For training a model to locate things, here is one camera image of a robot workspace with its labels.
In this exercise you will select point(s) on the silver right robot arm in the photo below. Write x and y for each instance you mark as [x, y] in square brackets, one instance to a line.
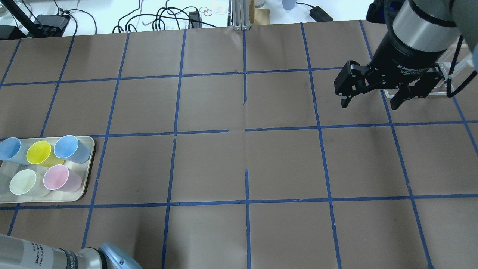
[418, 34]

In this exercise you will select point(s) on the pale green plastic cup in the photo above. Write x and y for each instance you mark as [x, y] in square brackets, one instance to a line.
[28, 183]

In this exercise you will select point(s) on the black power adapter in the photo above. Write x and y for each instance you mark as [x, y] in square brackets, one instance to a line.
[319, 15]

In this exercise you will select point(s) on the white wire cup rack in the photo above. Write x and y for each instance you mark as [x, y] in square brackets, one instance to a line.
[440, 88]

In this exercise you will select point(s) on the wooden mug tree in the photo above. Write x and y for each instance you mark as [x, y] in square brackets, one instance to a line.
[257, 14]

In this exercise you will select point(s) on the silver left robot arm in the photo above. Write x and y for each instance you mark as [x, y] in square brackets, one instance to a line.
[18, 253]

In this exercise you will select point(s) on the yellow plastic cup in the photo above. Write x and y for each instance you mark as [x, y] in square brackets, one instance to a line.
[42, 153]

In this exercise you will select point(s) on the blue cup near tray corner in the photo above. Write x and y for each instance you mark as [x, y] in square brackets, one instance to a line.
[70, 148]

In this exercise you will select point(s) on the cream plastic tray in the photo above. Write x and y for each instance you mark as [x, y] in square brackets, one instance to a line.
[83, 170]

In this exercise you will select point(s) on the blue cup at tray end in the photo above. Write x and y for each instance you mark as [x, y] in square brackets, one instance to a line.
[14, 150]

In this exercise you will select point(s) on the pink plastic cup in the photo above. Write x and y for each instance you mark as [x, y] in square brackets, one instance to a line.
[61, 178]

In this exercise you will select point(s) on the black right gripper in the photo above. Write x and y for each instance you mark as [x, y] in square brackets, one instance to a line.
[402, 53]

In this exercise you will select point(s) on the blue cup on side table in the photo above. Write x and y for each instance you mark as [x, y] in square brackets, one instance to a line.
[288, 4]

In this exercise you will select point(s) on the aluminium frame post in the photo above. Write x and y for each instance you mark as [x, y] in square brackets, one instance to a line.
[240, 16]

